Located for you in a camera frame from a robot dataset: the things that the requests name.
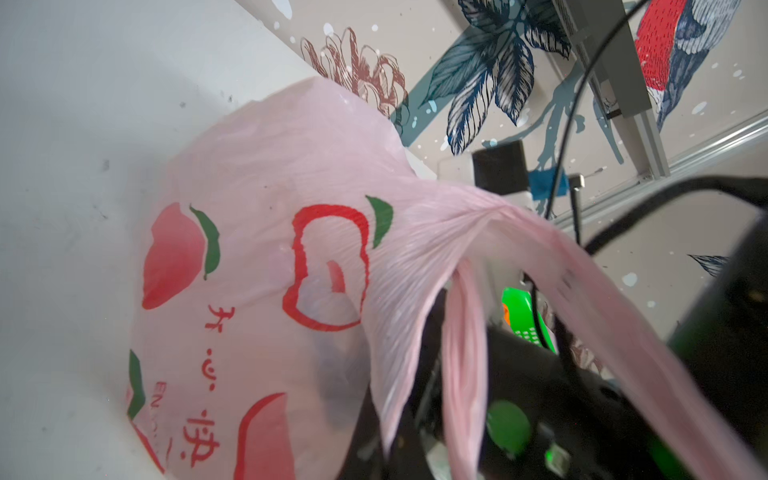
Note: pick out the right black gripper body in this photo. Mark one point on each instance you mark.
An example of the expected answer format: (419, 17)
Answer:
(500, 407)

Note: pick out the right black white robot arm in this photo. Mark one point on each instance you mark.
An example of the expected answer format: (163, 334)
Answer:
(690, 407)

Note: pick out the green plastic basket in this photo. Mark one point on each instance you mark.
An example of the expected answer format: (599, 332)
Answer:
(524, 320)

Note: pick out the pink plastic bag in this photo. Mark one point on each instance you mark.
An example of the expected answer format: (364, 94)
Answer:
(248, 357)

